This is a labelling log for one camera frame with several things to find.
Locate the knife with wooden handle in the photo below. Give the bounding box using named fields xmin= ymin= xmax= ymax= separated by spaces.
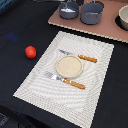
xmin=58 ymin=49 xmax=97 ymax=63

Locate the brown stove board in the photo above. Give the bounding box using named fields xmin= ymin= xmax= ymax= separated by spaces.
xmin=47 ymin=0 xmax=128 ymax=44

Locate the small grey saucepan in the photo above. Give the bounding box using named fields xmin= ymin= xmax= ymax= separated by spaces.
xmin=59 ymin=1 xmax=79 ymax=19

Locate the red sausage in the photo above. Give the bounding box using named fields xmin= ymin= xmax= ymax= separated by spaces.
xmin=25 ymin=46 xmax=36 ymax=59

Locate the large grey pot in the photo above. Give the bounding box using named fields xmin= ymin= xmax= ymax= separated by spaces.
xmin=80 ymin=2 xmax=103 ymax=25

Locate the fork with wooden handle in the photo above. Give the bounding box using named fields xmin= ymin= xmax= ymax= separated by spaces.
xmin=45 ymin=72 xmax=85 ymax=89

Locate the round beige plate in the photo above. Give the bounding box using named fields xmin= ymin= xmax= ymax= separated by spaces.
xmin=56 ymin=55 xmax=83 ymax=78

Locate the white fish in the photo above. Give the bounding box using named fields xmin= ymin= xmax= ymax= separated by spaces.
xmin=61 ymin=8 xmax=75 ymax=13

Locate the beige bowl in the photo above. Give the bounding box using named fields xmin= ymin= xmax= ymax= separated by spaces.
xmin=119 ymin=5 xmax=128 ymax=30

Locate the beige woven placemat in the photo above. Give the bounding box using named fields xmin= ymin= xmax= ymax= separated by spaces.
xmin=13 ymin=31 xmax=114 ymax=128

